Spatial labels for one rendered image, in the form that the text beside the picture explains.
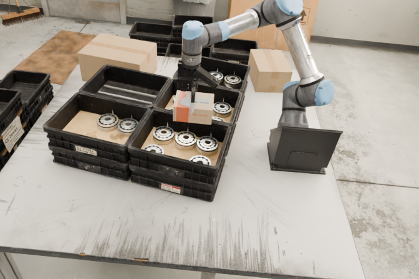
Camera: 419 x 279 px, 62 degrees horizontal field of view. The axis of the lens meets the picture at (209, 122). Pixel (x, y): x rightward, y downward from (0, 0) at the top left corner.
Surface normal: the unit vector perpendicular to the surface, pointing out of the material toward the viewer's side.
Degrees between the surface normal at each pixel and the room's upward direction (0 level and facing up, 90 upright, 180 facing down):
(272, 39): 72
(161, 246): 0
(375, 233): 0
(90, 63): 90
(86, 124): 0
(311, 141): 90
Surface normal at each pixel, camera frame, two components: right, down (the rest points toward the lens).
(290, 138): -0.03, 0.62
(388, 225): 0.08, -0.78
